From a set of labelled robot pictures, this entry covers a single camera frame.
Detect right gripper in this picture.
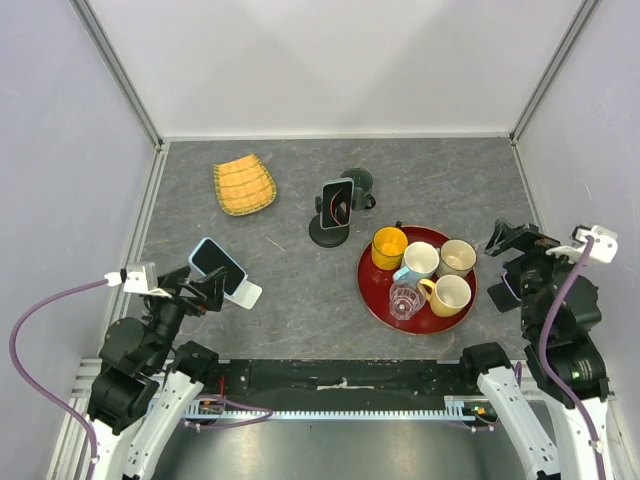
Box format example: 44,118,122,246
484,216,590,332

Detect clear case phone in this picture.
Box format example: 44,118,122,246
320,177,354,230

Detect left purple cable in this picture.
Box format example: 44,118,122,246
8,278,109,480

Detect clear drinking glass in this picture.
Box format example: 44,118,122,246
389,282,426,321

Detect light blue cable duct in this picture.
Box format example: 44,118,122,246
183,399,475,423

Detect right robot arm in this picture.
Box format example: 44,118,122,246
457,219,618,479

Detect yellow woven basket tray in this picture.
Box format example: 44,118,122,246
213,154,277,216

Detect white light blue mug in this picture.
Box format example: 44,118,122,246
393,241,440,282

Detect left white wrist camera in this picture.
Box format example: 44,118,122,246
103,262,172,298

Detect purple case phone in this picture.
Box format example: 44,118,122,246
501,270,521,302

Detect light blue case phone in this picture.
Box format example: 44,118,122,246
188,237,247,296

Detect pale yellow mug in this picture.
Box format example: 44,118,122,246
418,275,472,318

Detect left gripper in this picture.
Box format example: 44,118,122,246
146,264,227,370

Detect cream mug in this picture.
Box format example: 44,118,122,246
436,239,477,278

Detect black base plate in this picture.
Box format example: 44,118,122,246
203,360,480,413

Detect white phone stand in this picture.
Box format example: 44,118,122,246
224,279,263,310

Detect dark green mug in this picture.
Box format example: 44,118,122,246
341,168,376,211

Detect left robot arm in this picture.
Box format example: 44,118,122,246
87,262,227,479

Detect black round phone stand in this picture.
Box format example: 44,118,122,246
308,196,352,248

